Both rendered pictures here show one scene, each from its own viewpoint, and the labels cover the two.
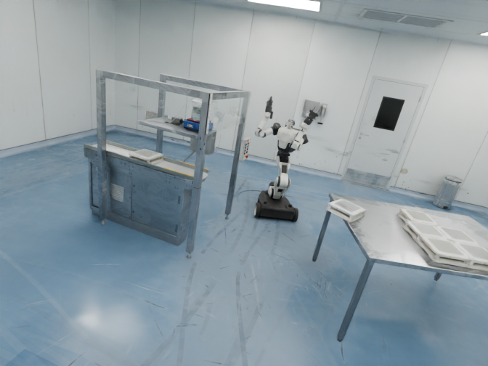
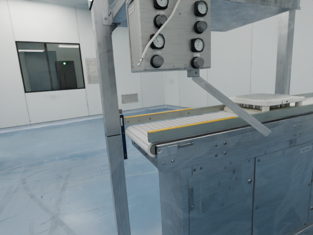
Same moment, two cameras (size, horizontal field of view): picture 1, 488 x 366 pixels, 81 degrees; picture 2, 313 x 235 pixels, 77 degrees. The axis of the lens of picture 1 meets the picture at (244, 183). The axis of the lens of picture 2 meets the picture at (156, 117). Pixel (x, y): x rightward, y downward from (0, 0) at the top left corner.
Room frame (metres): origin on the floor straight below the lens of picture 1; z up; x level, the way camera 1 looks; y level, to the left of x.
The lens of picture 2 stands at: (3.18, 0.04, 1.01)
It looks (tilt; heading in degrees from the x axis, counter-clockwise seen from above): 11 degrees down; 140
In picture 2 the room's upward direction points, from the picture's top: 3 degrees counter-clockwise
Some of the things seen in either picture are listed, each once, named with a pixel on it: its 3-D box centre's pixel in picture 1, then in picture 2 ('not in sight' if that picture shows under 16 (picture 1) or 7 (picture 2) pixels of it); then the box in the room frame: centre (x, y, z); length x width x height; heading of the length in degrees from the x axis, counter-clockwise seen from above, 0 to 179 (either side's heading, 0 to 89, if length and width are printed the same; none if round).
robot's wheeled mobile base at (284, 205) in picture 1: (274, 198); not in sight; (3.82, -0.48, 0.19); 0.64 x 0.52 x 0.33; 7
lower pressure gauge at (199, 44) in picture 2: not in sight; (197, 44); (2.82, 0.51, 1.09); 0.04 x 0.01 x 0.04; 73
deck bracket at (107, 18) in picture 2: not in sight; (107, 17); (2.48, 0.42, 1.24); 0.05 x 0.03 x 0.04; 163
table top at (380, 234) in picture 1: (428, 234); not in sight; (2.26, -1.66, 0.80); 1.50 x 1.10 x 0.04; 92
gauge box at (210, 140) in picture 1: (202, 141); (169, 35); (2.75, 0.47, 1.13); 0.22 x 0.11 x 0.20; 73
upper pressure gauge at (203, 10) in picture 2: not in sight; (201, 8); (2.82, 0.52, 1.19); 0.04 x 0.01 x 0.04; 73
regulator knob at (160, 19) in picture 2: not in sight; (161, 18); (2.79, 0.40, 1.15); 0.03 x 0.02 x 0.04; 73
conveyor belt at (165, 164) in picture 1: (144, 161); (264, 116); (2.80, 1.06, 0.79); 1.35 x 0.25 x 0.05; 73
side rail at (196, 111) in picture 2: (136, 160); (241, 104); (2.66, 1.09, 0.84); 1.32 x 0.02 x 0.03; 73
